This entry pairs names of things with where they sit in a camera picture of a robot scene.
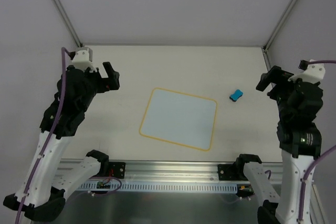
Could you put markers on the white slotted cable duct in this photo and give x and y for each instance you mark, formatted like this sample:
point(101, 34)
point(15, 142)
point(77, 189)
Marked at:
point(160, 187)

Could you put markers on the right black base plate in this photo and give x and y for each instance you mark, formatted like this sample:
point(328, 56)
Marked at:
point(230, 172)

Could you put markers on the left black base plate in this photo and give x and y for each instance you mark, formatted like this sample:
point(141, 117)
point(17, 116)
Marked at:
point(117, 169)

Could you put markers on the left aluminium frame post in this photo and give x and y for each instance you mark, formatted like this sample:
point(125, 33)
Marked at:
point(67, 22)

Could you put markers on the right aluminium frame post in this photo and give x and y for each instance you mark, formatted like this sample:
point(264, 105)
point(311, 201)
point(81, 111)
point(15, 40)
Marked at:
point(280, 23)

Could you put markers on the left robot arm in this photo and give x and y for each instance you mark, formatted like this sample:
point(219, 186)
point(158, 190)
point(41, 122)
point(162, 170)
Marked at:
point(42, 197)

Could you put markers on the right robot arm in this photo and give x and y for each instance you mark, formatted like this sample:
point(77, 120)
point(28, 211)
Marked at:
point(299, 99)

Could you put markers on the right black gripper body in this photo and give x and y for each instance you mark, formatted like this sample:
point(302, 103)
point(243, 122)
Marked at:
point(274, 85)

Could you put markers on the blue whiteboard eraser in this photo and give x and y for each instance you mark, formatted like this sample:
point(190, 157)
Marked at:
point(236, 95)

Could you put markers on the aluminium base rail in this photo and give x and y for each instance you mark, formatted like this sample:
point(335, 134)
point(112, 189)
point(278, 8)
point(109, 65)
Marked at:
point(169, 171)

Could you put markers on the aluminium frame post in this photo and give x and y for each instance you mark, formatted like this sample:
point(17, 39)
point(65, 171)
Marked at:
point(67, 22)
point(280, 23)

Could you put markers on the yellow framed whiteboard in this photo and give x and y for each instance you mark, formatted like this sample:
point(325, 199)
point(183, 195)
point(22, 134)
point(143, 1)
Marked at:
point(180, 118)

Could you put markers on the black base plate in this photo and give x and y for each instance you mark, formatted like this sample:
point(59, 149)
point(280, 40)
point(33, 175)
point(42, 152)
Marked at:
point(230, 172)
point(117, 169)

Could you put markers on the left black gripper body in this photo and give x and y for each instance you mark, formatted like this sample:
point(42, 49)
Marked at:
point(104, 80)

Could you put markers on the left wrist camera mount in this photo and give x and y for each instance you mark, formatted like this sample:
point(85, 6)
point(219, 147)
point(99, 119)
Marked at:
point(82, 59)

